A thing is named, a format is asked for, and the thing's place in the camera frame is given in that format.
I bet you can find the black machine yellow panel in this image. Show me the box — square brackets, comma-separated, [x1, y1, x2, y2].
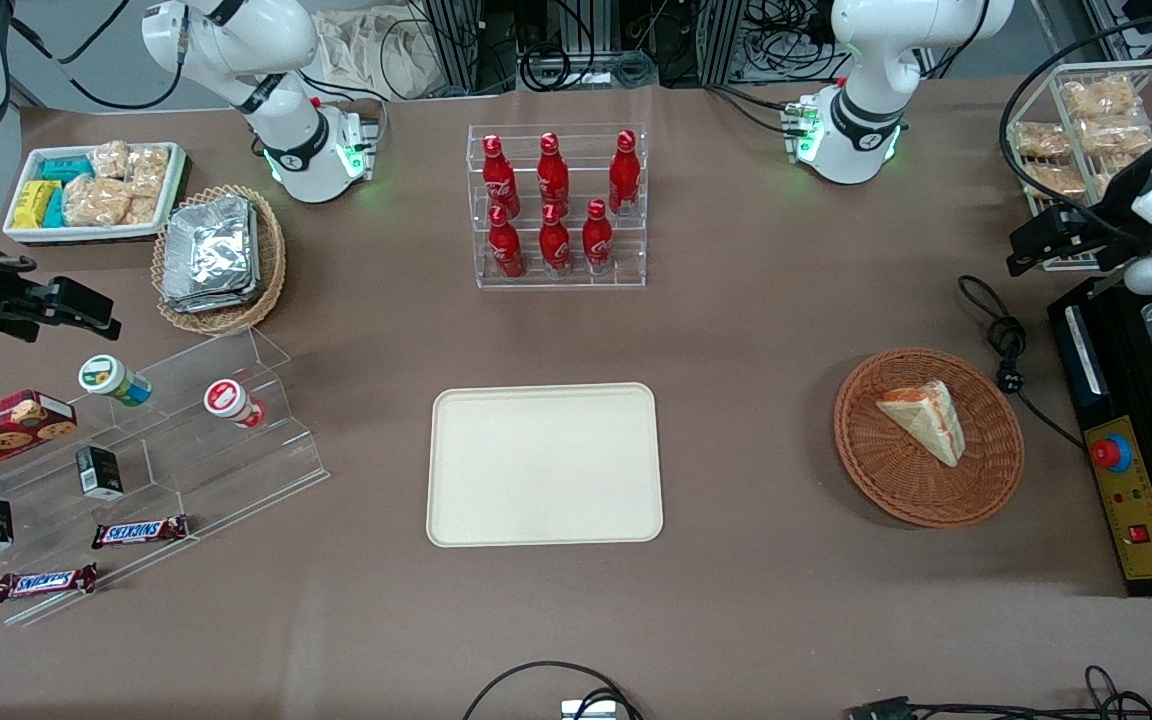
[1048, 275, 1152, 598]

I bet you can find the white rectangular snack tray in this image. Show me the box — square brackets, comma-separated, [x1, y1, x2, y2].
[3, 142, 188, 246]

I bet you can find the brown round wicker basket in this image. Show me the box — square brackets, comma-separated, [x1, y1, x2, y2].
[833, 347, 1025, 529]

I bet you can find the yellow snack pack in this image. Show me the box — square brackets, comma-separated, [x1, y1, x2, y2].
[13, 180, 62, 230]

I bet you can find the clear acrylic bottle rack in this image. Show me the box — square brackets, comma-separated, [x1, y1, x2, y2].
[467, 123, 648, 291]

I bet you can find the beige cloth bag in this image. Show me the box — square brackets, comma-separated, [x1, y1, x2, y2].
[308, 8, 443, 101]

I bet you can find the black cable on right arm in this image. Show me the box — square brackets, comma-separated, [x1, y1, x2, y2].
[10, 0, 187, 111]

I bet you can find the red cookie box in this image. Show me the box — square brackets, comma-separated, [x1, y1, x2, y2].
[0, 389, 79, 489]

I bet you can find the black looped cable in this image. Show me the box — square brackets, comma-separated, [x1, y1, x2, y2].
[462, 660, 643, 720]

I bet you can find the black cable with connector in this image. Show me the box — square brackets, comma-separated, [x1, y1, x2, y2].
[845, 664, 1152, 720]

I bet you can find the aluminium frame post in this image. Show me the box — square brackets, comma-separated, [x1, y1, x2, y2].
[423, 0, 483, 97]
[700, 0, 748, 87]

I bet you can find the black power cord with plug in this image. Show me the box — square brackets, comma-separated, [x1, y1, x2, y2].
[957, 275, 1087, 451]

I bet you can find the triangle sandwich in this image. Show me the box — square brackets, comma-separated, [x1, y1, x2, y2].
[876, 379, 965, 468]

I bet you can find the snickers chocolate bar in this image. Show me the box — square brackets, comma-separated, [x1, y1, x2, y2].
[0, 563, 99, 603]
[91, 515, 190, 550]

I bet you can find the green lid yogurt cup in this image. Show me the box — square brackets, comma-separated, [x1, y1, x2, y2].
[78, 354, 153, 408]

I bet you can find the white wire snack rack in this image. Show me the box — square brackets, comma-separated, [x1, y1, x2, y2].
[1005, 58, 1152, 273]

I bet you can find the oval wicker basket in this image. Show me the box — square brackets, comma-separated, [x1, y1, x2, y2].
[151, 185, 288, 336]

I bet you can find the cream plastic serving tray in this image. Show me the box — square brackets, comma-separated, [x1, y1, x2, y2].
[426, 382, 665, 548]

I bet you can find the red cola bottle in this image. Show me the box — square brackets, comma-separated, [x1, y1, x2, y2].
[608, 129, 641, 217]
[539, 202, 573, 277]
[537, 131, 571, 213]
[488, 205, 527, 280]
[481, 133, 521, 217]
[582, 198, 615, 274]

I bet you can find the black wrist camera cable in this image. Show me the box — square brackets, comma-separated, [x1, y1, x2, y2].
[997, 4, 1152, 246]

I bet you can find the clear acrylic stepped shelf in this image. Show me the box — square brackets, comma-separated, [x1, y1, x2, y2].
[0, 325, 331, 628]

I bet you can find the red lid yogurt cup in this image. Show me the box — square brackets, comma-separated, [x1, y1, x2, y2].
[203, 379, 267, 430]

